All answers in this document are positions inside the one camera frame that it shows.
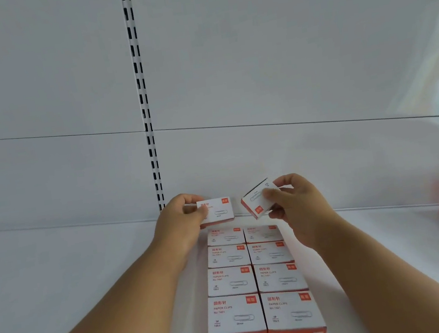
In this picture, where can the person's right hand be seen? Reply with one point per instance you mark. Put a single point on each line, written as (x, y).
(309, 209)

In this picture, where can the person's left hand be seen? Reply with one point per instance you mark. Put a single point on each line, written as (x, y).
(172, 223)

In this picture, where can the person's right thumb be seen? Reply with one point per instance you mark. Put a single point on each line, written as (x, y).
(273, 194)

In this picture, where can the person's left thumb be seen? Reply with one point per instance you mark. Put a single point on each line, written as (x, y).
(202, 216)

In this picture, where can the small white orange clip box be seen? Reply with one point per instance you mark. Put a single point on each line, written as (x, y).
(219, 210)
(257, 199)

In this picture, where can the person's right forearm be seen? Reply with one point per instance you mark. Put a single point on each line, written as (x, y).
(389, 291)

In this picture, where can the person's left forearm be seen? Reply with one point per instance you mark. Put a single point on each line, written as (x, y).
(114, 319)

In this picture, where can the rows of white clip boxes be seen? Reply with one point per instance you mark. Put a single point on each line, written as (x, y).
(255, 284)

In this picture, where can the slotted white shelf upright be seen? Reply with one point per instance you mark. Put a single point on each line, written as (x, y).
(142, 102)

